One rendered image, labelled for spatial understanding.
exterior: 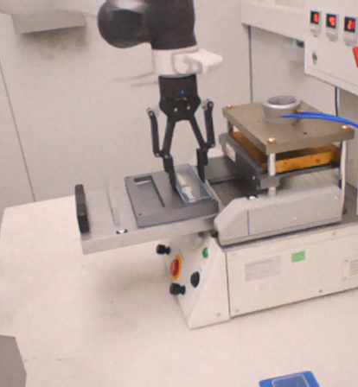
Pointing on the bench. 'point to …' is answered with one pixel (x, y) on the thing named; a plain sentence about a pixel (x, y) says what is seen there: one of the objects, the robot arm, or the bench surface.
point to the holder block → (162, 199)
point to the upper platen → (322, 157)
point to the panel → (189, 257)
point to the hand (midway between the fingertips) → (186, 169)
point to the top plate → (288, 124)
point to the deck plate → (233, 191)
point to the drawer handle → (80, 208)
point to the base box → (284, 273)
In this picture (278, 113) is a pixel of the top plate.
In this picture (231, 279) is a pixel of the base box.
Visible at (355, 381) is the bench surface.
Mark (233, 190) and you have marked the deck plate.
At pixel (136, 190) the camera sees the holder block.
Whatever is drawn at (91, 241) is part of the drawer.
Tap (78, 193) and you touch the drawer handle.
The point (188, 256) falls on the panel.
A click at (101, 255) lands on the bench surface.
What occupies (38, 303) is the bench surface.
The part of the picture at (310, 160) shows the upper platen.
